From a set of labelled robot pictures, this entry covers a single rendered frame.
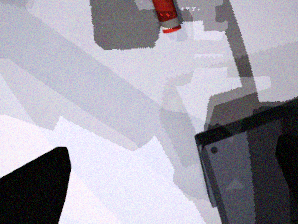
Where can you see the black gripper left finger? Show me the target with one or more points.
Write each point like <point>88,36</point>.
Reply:
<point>35,193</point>

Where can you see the dark red peg with white band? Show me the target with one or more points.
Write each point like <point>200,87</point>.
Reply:
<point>167,16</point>

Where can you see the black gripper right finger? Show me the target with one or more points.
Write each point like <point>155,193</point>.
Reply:
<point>287,156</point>

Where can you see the grey square panel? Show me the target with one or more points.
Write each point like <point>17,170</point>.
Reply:
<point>241,171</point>

